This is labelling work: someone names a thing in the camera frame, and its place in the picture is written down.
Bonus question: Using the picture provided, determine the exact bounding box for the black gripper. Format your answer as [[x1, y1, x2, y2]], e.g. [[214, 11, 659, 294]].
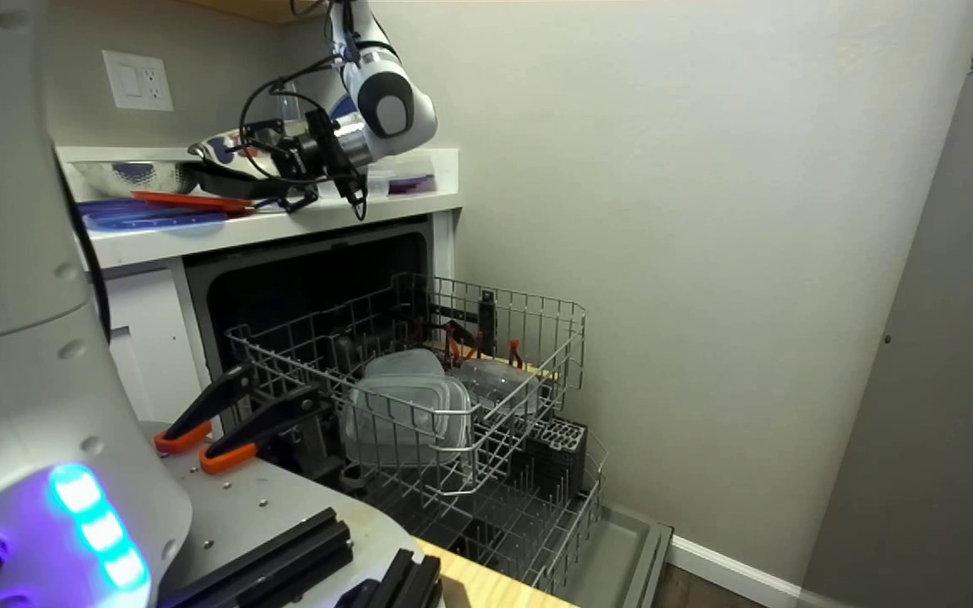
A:
[[266, 107, 370, 216]]

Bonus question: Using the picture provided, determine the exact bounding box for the red plastic lid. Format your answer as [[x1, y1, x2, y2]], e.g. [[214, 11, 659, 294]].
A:
[[131, 189, 255, 216]]

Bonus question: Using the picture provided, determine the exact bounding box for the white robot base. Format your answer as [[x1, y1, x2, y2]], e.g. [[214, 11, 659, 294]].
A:
[[0, 0, 192, 608]]

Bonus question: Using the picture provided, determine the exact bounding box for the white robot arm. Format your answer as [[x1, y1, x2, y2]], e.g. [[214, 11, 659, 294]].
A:
[[271, 0, 435, 216]]

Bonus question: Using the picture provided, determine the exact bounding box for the blue flat lid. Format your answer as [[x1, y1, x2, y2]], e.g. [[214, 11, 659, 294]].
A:
[[77, 198, 221, 234]]

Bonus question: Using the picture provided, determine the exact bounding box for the white lower dishrack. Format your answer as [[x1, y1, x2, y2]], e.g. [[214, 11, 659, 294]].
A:
[[337, 455, 601, 597]]

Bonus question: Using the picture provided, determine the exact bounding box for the open dishwasher door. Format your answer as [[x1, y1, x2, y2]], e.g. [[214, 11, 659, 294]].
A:
[[562, 505, 674, 608]]

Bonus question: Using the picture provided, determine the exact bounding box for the steel mixing bowl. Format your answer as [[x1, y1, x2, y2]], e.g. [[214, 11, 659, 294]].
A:
[[186, 130, 282, 196]]

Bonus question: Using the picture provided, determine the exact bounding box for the clear plastic container upper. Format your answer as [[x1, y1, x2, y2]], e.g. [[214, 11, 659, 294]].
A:
[[349, 349, 451, 448]]

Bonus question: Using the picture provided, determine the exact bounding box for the clear plastic container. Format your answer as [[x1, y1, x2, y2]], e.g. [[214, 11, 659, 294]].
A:
[[349, 349, 451, 448], [340, 378, 474, 468]]

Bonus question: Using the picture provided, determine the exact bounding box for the clear plastic container lower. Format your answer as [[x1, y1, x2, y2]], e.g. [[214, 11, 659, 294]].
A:
[[340, 378, 474, 468]]

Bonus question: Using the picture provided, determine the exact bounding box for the black orange clamp right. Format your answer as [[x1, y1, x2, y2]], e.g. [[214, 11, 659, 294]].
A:
[[200, 387, 317, 475]]

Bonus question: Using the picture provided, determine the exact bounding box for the black cutlery basket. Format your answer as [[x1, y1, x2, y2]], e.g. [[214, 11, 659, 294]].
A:
[[531, 416, 589, 501]]

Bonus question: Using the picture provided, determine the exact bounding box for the grey side door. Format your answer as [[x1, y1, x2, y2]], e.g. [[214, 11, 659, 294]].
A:
[[804, 61, 973, 608]]

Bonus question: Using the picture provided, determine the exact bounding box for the wall power outlet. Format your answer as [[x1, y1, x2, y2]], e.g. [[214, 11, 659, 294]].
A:
[[101, 51, 171, 113]]

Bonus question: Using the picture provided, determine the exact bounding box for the white wire top dishrack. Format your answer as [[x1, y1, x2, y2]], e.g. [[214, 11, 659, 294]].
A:
[[223, 269, 593, 501]]

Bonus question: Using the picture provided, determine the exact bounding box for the black aluminium rail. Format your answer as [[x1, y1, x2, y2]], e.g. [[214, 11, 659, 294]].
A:
[[160, 507, 353, 608]]

